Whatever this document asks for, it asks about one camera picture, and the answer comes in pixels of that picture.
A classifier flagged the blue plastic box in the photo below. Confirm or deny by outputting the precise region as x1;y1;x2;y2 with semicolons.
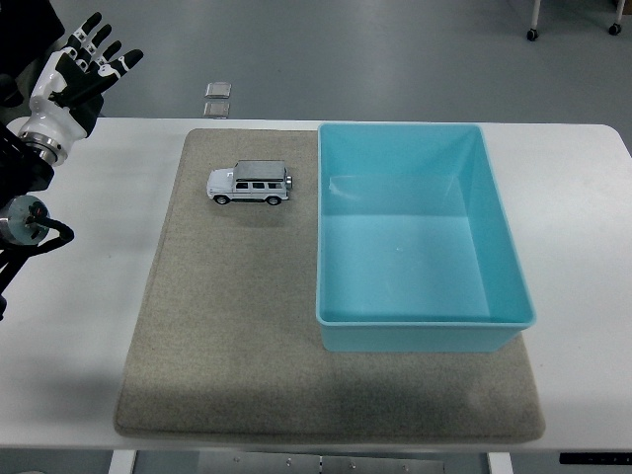
314;121;538;355

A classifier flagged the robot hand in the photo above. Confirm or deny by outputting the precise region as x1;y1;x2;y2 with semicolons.
18;12;145;150

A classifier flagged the white cart with casters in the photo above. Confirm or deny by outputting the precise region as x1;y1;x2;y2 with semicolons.
525;0;624;42

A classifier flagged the grey metal plate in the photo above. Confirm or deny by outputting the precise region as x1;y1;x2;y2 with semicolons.
197;451;445;474

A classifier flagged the white table leg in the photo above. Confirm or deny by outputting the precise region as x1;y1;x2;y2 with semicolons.
107;451;138;474
486;451;514;474

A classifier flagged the beige felt mat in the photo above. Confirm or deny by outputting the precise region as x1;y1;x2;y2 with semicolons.
113;127;547;441

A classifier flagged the white toy car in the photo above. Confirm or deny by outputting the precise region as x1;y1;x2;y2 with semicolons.
204;159;294;207

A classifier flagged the black table control panel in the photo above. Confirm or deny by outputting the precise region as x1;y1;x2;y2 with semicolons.
559;451;632;466

